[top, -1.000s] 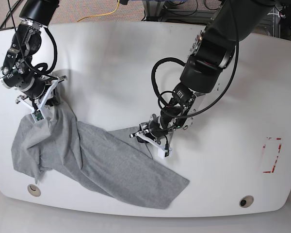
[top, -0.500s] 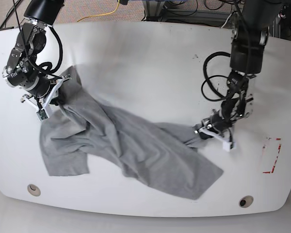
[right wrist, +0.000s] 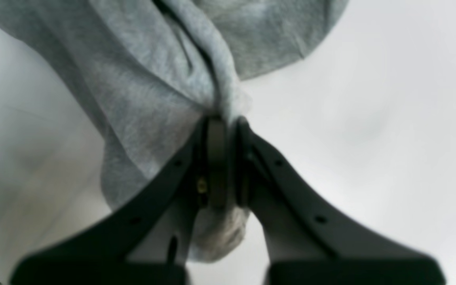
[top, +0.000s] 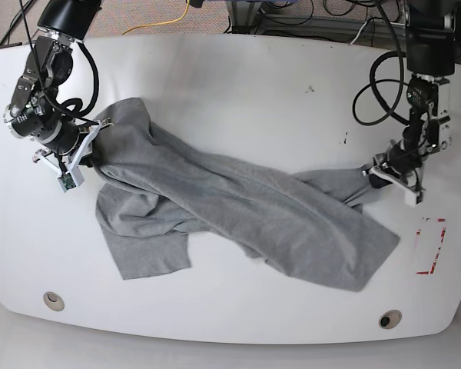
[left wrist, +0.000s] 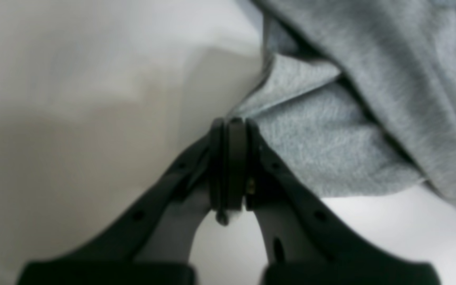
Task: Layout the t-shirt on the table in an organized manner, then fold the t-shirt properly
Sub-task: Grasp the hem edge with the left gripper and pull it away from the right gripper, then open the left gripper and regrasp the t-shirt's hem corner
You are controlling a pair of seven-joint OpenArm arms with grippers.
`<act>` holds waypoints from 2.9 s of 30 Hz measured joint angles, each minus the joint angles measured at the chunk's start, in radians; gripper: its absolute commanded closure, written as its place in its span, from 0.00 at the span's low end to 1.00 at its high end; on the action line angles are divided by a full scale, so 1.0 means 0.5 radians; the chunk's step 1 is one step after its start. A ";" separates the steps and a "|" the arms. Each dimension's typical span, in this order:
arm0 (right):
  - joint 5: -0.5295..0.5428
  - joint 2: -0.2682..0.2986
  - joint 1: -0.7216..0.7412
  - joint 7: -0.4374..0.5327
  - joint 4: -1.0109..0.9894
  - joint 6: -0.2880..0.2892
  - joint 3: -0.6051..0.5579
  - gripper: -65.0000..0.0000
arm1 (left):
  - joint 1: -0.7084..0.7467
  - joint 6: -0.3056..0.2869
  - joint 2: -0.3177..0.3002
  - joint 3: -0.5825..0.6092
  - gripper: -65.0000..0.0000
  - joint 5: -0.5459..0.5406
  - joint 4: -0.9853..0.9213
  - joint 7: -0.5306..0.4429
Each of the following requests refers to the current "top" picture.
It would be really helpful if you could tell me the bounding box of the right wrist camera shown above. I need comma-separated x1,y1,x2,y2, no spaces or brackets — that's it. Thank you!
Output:
58,168,84,193

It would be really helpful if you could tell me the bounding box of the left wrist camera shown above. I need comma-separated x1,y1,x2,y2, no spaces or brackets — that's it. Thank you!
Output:
404,188,423,207

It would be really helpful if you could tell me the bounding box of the right table cable grommet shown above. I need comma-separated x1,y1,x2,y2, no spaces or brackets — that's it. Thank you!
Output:
378,310,403,330

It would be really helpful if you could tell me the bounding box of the left table cable grommet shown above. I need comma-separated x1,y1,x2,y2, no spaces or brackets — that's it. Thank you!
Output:
43,291,65,312

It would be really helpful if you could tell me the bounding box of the red tape rectangle marking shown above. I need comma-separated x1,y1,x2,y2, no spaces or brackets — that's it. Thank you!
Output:
413,218,447,275

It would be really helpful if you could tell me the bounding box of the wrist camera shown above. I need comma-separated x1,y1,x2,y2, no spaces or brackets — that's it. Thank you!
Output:
58,168,84,193
404,188,423,207

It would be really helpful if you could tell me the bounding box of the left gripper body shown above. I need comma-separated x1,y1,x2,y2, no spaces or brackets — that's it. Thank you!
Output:
361,140,426,190

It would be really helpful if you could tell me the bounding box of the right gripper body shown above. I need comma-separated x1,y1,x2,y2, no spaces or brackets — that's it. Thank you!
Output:
32,119,112,177

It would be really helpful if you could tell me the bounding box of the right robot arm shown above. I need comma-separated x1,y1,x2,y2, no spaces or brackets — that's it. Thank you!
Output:
4,1,102,177

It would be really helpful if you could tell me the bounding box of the yellow cable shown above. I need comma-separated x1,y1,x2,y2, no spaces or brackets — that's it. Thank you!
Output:
121,0,189,36

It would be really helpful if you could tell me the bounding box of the black floor cable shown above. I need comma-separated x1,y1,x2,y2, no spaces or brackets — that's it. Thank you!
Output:
0,0,35,47

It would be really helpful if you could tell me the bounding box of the aluminium frame rail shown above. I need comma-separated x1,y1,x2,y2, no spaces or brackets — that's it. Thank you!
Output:
224,1,390,44

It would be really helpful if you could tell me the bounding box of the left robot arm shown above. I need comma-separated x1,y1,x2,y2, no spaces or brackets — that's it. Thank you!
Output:
363,1,457,202

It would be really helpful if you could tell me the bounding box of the table cable grommet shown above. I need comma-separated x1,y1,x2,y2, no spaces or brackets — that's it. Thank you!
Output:
378,310,403,330
43,291,65,312

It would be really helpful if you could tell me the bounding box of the white cable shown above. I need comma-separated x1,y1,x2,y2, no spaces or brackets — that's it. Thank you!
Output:
349,18,389,45

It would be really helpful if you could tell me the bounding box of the grey t-shirt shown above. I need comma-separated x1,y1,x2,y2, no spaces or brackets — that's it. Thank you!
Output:
94,98,400,291

